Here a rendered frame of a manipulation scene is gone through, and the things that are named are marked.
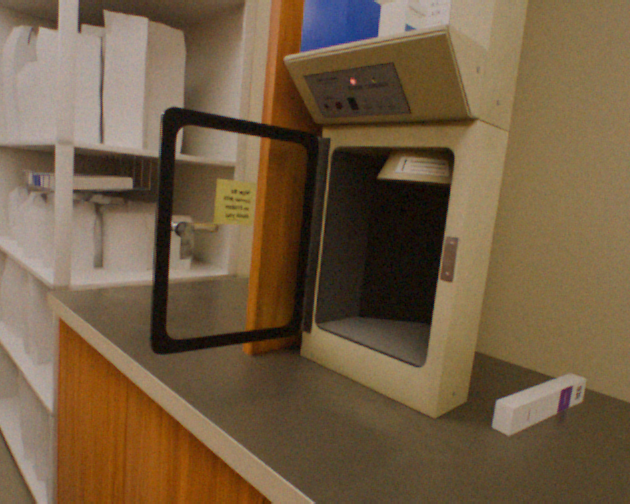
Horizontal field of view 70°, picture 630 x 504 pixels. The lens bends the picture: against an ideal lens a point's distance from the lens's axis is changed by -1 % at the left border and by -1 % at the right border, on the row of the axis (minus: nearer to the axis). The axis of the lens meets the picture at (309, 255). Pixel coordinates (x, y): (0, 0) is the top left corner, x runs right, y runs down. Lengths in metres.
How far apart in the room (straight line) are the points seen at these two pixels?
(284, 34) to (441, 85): 0.36
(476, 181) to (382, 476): 0.44
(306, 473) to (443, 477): 0.18
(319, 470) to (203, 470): 0.26
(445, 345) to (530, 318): 0.43
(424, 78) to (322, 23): 0.21
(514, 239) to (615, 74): 0.38
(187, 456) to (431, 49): 0.73
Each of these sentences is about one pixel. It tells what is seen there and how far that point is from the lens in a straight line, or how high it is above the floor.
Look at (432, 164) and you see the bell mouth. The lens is 0.81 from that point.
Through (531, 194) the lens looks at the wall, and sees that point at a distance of 1.15.
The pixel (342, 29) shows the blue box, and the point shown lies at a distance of 0.79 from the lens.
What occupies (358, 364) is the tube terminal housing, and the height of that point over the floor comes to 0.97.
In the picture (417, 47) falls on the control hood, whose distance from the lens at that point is 0.69.
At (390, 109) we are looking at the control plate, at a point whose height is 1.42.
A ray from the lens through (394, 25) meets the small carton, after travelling 0.76.
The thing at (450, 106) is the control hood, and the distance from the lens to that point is 0.72.
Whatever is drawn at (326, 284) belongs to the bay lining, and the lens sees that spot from 0.93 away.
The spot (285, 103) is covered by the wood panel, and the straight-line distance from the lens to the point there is 0.93.
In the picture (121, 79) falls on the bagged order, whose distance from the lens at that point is 1.76.
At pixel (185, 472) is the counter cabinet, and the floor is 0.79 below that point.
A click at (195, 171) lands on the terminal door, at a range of 0.77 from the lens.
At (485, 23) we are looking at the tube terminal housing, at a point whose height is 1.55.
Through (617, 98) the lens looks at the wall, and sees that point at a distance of 1.14.
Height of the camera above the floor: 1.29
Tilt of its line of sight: 8 degrees down
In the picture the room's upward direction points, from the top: 6 degrees clockwise
